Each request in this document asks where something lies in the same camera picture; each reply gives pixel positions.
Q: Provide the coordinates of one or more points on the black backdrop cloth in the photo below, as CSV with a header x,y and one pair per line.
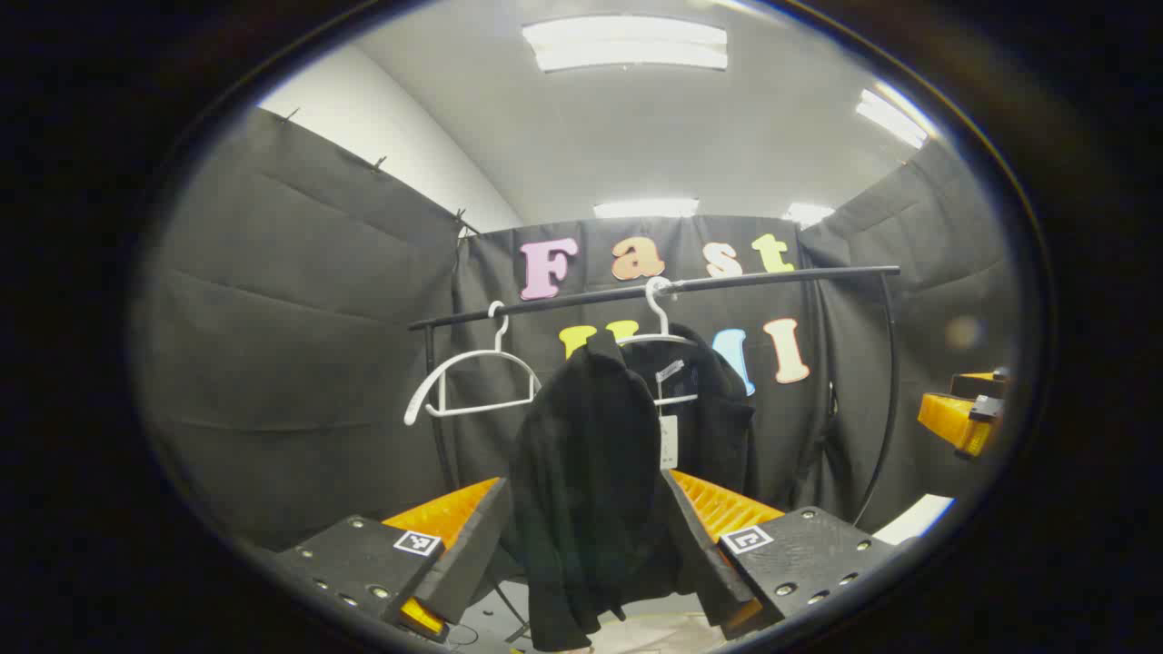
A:
x,y
318,318

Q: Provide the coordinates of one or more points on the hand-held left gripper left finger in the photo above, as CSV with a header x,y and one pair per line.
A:
x,y
468,554

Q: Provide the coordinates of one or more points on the large ceiling light panel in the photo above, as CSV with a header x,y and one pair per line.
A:
x,y
627,44

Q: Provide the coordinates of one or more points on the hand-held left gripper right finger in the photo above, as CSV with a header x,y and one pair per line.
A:
x,y
704,554

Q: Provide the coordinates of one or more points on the black clothes rack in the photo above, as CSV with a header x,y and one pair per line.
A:
x,y
772,279

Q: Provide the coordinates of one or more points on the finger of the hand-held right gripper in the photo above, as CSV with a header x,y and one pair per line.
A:
x,y
981,386
949,420

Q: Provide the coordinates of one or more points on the black jacket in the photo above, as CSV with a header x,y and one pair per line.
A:
x,y
591,454

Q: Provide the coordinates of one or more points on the white plastic hanger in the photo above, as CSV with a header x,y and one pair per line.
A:
x,y
482,407
661,313

